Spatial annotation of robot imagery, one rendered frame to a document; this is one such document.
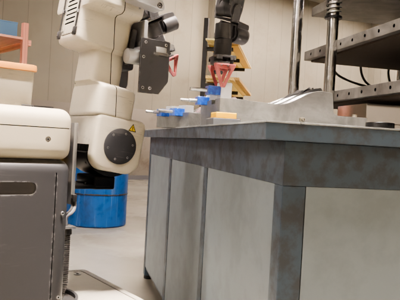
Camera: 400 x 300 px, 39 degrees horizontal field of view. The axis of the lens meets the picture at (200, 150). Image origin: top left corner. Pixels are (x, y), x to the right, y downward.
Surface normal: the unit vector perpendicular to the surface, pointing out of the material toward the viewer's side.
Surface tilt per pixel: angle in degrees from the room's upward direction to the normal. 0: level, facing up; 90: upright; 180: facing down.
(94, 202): 90
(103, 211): 90
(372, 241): 90
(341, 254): 90
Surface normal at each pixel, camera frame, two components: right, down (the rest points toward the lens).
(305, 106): 0.22, 0.03
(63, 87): 0.58, 0.04
